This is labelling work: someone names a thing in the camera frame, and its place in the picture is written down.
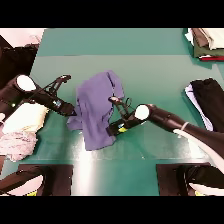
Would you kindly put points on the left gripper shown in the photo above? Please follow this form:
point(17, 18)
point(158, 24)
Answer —
point(63, 107)

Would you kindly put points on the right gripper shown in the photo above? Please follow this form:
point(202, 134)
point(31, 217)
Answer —
point(121, 126)

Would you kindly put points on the purple T-shirt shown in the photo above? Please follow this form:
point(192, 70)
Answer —
point(95, 110)

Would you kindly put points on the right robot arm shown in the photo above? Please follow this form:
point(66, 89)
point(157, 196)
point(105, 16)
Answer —
point(186, 130)

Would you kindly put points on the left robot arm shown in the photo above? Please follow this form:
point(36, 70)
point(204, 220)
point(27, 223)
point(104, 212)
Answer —
point(13, 91)

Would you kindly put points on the cream garment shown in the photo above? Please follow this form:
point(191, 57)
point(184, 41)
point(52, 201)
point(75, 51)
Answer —
point(25, 117)

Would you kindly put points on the pink patterned garment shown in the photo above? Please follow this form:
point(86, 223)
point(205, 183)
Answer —
point(16, 145)

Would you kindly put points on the black garment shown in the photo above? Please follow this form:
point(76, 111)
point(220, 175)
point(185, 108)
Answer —
point(16, 63)
point(211, 100)

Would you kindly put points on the lavender garment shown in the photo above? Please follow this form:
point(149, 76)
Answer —
point(196, 103)

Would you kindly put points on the dark green garment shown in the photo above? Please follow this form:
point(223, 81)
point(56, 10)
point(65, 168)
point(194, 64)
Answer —
point(206, 51)

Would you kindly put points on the red garment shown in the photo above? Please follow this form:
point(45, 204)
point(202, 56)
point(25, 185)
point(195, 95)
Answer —
point(213, 58)

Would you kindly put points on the white garment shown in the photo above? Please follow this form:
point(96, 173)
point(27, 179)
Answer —
point(215, 36)

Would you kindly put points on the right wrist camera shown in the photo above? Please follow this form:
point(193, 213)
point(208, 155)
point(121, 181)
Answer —
point(120, 106)

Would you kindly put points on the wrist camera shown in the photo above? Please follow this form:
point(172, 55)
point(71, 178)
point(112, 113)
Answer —
point(120, 106)
point(55, 85)

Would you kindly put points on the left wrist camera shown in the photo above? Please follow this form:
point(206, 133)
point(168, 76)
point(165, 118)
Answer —
point(55, 85)

